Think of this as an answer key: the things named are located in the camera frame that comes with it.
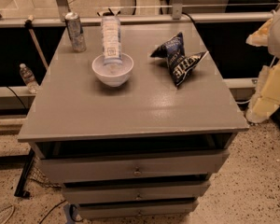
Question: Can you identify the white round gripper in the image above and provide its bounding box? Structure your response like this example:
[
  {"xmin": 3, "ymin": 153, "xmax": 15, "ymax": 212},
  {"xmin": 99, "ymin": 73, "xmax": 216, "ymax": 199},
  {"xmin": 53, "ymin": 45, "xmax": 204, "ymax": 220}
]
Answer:
[{"xmin": 245, "ymin": 8, "xmax": 280, "ymax": 123}]

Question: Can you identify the blue plastic water bottle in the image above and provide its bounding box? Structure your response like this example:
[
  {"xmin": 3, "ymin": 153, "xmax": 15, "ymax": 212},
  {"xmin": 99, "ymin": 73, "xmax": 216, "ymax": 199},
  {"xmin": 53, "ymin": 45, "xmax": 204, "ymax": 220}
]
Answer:
[{"xmin": 101, "ymin": 16, "xmax": 122, "ymax": 64}]

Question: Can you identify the white bowl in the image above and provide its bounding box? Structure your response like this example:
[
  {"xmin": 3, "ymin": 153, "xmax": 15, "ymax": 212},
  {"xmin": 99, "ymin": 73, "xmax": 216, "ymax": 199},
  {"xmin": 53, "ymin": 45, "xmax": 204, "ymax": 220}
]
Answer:
[{"xmin": 91, "ymin": 53, "xmax": 133, "ymax": 87}]

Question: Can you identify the small clear water bottle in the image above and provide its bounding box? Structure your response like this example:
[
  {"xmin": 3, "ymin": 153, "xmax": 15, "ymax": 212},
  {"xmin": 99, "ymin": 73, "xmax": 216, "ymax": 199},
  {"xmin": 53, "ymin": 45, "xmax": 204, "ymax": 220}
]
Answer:
[{"xmin": 20, "ymin": 63, "xmax": 39, "ymax": 94}]

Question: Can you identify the dark blue chip bag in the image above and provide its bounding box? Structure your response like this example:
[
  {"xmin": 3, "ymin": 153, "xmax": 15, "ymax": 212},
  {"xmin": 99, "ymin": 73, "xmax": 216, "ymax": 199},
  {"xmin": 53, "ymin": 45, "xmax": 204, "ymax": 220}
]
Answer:
[{"xmin": 150, "ymin": 32, "xmax": 207, "ymax": 88}]

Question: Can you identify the grey drawer cabinet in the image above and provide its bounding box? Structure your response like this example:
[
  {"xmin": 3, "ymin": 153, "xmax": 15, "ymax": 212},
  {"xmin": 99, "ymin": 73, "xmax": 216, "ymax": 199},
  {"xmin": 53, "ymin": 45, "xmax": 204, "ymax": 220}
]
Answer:
[{"xmin": 19, "ymin": 21, "xmax": 247, "ymax": 210}]

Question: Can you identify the middle grey drawer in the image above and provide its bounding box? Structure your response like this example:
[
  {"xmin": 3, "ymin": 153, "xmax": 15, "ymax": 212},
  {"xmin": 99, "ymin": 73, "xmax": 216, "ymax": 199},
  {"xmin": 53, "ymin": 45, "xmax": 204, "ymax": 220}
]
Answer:
[{"xmin": 63, "ymin": 181, "xmax": 210, "ymax": 204}]

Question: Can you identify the grey drawer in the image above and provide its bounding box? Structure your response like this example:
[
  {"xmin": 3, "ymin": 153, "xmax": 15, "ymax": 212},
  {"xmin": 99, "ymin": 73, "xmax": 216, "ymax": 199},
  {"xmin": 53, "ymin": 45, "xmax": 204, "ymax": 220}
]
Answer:
[
  {"xmin": 39, "ymin": 150, "xmax": 230, "ymax": 183},
  {"xmin": 78, "ymin": 200, "xmax": 198, "ymax": 219},
  {"xmin": 63, "ymin": 181, "xmax": 210, "ymax": 204}
]

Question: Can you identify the bottom grey drawer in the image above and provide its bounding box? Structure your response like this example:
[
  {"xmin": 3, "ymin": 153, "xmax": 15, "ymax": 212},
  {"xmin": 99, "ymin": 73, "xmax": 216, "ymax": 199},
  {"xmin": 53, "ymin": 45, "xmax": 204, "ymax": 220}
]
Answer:
[{"xmin": 78, "ymin": 200, "xmax": 198, "ymax": 219}]

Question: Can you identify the silver drink can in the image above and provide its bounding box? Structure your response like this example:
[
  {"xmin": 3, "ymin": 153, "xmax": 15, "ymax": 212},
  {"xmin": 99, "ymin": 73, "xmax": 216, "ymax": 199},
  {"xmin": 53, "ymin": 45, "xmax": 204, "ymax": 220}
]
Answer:
[{"xmin": 64, "ymin": 12, "xmax": 86, "ymax": 52}]

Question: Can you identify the top grey drawer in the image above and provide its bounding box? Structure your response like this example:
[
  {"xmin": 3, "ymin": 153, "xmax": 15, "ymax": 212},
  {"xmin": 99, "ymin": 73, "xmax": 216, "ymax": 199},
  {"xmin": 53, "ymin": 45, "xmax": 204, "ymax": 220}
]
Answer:
[{"xmin": 39, "ymin": 150, "xmax": 230, "ymax": 183}]

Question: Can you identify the wooden stick with black tip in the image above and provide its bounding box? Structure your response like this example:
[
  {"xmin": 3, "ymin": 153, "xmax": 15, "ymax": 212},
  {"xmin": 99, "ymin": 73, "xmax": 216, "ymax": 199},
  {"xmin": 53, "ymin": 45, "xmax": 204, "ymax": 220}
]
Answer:
[{"xmin": 24, "ymin": 15, "xmax": 49, "ymax": 69}]

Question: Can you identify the black metal bar on floor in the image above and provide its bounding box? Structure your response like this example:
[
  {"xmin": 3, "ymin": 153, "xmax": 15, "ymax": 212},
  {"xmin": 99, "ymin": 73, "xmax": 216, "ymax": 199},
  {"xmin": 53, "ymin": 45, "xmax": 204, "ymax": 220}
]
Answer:
[{"xmin": 14, "ymin": 149, "xmax": 35, "ymax": 199}]

